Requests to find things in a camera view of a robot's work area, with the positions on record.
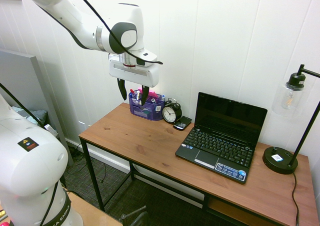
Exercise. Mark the black mobile phone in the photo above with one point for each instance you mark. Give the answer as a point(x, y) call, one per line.
point(182, 123)

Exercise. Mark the black alarm clock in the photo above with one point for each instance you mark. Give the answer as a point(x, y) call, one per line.
point(171, 112)

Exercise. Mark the grey panel board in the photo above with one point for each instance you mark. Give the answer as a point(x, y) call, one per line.
point(22, 76)

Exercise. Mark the silver glittery box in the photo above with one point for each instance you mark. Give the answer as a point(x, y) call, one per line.
point(51, 130)

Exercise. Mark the white marker pen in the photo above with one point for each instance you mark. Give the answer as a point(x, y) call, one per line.
point(138, 96)

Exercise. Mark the black desk lamp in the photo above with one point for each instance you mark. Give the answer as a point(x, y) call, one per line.
point(280, 161)

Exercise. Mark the red capped marker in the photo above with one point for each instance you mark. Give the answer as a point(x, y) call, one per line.
point(132, 91)

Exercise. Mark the purple mesh desk organizer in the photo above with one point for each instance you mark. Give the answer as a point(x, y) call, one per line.
point(146, 111)

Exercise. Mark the pink sticky note pad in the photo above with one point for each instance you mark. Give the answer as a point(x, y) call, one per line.
point(153, 94)

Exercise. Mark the teal pillow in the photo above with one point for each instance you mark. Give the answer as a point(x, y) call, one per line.
point(35, 114)

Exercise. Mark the wooden under-desk shelf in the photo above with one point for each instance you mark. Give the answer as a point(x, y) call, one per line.
point(235, 212)

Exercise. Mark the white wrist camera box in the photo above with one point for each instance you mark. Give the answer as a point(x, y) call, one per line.
point(148, 57)

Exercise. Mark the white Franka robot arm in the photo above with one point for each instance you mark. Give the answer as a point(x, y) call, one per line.
point(37, 166)

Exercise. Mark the black metal clamp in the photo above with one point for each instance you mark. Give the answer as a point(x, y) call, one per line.
point(136, 214)

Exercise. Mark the light wooden robot platform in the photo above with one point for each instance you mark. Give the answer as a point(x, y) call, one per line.
point(95, 213)

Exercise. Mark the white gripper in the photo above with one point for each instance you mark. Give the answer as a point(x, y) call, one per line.
point(135, 75)

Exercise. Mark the black laptop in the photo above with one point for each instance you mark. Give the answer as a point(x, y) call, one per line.
point(225, 138)

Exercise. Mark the wooden desk with black frame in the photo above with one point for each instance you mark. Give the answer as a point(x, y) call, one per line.
point(93, 171)

